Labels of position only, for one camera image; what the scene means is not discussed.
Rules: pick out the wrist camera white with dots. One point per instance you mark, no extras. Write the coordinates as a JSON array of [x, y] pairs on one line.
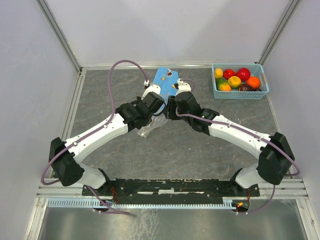
[[182, 86], [150, 88]]

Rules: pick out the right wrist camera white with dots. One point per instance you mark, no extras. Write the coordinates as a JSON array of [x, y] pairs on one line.
[[182, 86]]

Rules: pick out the red apple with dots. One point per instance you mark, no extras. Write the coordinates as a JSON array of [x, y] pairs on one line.
[[244, 74]]

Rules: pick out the dark red purple fruit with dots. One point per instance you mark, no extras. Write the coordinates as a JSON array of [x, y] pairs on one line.
[[246, 88]]

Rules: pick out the orange fruit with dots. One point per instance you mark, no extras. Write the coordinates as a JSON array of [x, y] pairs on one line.
[[254, 82]]

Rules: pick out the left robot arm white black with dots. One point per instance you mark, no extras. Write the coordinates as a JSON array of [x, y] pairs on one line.
[[65, 157]]

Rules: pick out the blue patterned cloth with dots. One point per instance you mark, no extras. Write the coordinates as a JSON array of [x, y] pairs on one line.
[[166, 79]]

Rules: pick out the green orange mango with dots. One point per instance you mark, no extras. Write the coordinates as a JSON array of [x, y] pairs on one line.
[[222, 85]]

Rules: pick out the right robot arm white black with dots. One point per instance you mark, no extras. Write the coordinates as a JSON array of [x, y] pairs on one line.
[[273, 152]]

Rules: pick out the yellow green round fruit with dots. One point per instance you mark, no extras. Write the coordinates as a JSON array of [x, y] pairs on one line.
[[234, 82]]

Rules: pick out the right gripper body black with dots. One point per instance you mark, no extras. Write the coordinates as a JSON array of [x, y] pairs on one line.
[[172, 112]]

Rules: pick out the light blue plastic basket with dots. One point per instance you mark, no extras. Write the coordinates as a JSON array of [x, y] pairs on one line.
[[255, 69]]

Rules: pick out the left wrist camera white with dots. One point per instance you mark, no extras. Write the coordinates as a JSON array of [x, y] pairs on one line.
[[150, 88]]

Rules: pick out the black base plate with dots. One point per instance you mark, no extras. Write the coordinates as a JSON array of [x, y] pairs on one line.
[[174, 191]]

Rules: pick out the red bell pepper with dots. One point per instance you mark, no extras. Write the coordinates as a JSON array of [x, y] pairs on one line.
[[228, 73]]

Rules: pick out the clear zip top bag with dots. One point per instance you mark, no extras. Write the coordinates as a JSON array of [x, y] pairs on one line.
[[157, 120]]

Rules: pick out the small yellow fruit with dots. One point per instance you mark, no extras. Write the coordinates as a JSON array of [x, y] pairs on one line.
[[218, 73]]

